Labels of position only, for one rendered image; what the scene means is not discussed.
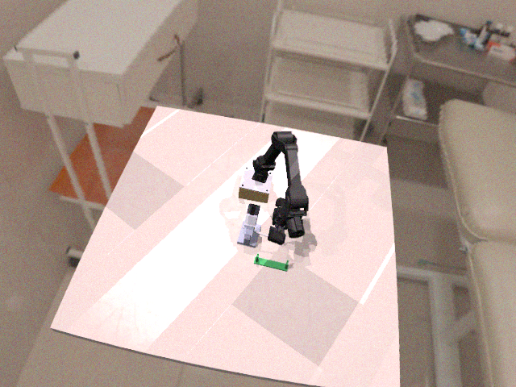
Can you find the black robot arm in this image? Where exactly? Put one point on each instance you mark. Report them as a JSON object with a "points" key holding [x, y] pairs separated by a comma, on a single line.
{"points": [[295, 196]]}

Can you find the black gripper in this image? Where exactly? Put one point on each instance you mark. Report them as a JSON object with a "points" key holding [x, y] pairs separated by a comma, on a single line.
{"points": [[277, 234]]}

